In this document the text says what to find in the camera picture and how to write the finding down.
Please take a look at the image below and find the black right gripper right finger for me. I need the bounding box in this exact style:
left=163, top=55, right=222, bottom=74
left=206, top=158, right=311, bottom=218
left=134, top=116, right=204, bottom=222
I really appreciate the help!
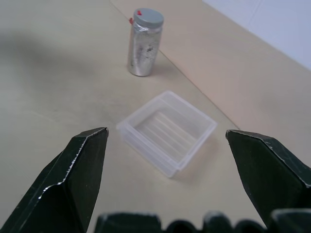
left=225, top=129, right=311, bottom=229

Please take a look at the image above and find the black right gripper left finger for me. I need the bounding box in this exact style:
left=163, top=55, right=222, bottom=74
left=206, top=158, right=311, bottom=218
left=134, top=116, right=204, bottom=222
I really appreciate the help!
left=0, top=127, right=109, bottom=233

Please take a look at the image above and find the clear plastic tray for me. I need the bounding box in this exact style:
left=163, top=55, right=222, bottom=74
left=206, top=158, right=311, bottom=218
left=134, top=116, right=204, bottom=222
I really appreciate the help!
left=116, top=90, right=218, bottom=179

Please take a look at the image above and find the silver jar with grey lid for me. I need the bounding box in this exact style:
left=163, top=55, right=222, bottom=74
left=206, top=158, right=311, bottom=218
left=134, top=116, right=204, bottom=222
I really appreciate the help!
left=127, top=21, right=163, bottom=77

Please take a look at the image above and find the grey plastic jar lid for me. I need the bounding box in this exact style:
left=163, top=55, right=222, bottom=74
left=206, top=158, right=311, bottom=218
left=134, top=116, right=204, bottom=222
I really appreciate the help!
left=133, top=8, right=164, bottom=28

